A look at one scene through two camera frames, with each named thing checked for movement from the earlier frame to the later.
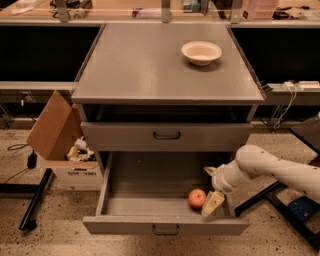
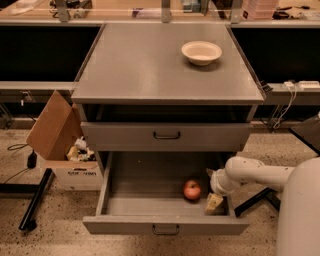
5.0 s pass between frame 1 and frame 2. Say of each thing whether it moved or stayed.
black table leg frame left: stayed
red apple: moved
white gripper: stayed
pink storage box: stayed
